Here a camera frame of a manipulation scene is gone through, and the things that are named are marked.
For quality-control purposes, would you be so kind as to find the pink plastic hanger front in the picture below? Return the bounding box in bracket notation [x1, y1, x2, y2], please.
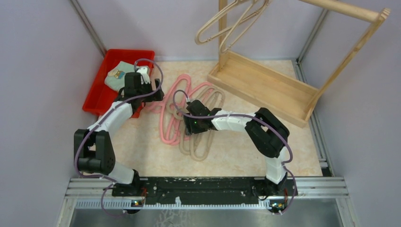
[145, 74, 192, 146]

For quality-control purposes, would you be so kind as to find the pink plastic hanger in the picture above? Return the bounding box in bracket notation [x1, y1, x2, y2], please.
[145, 74, 192, 146]
[177, 82, 219, 112]
[159, 74, 192, 145]

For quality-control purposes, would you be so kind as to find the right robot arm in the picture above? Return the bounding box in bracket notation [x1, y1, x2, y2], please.
[183, 100, 293, 195]

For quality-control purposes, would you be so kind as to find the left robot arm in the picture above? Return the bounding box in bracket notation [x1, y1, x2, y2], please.
[73, 71, 164, 196]

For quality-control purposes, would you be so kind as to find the light green folded shirt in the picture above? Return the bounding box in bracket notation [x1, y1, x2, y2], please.
[105, 61, 150, 92]

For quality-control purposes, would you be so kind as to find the pink plastic hanger middle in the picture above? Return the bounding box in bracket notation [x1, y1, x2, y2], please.
[159, 74, 192, 145]

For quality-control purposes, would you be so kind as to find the red plastic bin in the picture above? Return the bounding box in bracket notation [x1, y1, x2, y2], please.
[82, 49, 155, 116]

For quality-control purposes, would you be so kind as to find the pink plastic hanger back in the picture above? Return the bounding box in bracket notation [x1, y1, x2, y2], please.
[177, 82, 219, 112]

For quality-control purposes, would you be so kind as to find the wooden hanger rack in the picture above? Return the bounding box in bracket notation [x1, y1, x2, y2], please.
[195, 0, 391, 128]

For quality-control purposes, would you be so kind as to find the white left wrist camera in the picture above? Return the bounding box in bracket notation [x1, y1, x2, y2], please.
[135, 66, 150, 84]

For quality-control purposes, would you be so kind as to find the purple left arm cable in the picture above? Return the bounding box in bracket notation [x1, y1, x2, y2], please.
[73, 58, 165, 218]

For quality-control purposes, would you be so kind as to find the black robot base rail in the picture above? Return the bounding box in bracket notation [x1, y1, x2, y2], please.
[111, 176, 298, 205]

